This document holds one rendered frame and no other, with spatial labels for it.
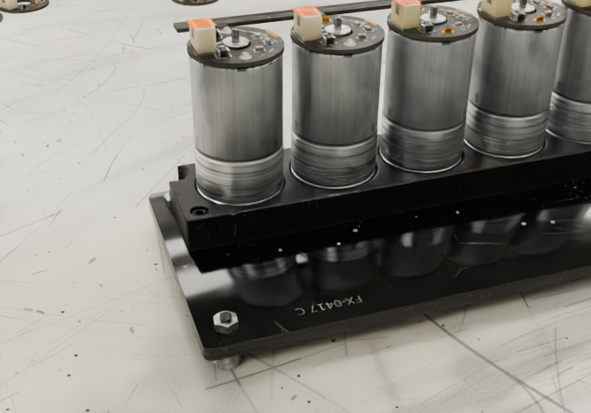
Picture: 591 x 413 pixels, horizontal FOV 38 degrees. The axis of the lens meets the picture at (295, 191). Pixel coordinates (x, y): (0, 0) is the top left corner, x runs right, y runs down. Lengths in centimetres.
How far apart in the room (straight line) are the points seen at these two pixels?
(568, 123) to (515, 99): 3
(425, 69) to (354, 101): 2
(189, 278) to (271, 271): 2
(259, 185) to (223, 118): 2
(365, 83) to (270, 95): 3
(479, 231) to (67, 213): 12
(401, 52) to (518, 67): 3
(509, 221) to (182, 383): 10
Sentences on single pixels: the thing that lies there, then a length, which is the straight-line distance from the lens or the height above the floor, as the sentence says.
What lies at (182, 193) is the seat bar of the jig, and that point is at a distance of 24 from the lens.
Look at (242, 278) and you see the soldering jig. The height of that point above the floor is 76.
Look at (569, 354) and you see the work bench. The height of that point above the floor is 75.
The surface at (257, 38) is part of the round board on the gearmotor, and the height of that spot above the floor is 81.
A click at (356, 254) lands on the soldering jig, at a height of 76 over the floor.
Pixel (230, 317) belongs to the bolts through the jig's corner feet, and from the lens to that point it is 21.
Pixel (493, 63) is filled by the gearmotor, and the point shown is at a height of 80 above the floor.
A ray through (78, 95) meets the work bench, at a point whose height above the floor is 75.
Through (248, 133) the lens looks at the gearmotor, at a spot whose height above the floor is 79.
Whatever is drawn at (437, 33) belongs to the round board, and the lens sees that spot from 23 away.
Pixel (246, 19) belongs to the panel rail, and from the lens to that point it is 24.
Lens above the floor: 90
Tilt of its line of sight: 32 degrees down
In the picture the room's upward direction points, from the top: straight up
